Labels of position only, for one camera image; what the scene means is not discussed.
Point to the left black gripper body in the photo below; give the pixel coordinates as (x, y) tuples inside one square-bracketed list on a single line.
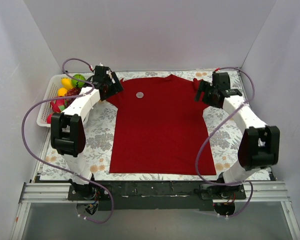
[(113, 83)]

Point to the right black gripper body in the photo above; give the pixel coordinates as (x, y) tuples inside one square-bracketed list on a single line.
[(202, 92)]

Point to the round patterned brooch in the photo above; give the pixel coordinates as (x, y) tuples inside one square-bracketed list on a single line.
[(139, 95)]

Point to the red t-shirt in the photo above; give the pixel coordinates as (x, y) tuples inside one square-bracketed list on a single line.
[(162, 133)]

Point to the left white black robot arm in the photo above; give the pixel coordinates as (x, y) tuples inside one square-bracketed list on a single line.
[(67, 128)]

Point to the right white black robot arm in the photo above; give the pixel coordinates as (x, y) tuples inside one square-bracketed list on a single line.
[(260, 143)]

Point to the green toy apple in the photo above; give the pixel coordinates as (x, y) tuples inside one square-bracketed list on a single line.
[(78, 81)]

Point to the purple toy grapes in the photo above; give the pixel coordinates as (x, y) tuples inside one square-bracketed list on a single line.
[(73, 92)]

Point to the yellow toy mango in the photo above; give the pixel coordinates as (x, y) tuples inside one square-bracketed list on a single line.
[(67, 83)]

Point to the orange toy fruit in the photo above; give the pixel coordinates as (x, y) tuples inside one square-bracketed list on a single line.
[(62, 92)]

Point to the pink toy dragon fruit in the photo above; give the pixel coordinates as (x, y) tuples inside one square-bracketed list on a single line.
[(58, 105)]

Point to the white plastic fruit basket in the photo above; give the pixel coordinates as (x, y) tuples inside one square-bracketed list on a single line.
[(51, 92)]

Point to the red yellow toy peach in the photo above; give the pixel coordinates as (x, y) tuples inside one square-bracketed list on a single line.
[(49, 118)]

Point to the aluminium frame rail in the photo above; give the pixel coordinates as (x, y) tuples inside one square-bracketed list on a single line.
[(60, 192)]

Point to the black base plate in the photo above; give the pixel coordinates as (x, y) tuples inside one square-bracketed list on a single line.
[(152, 195)]

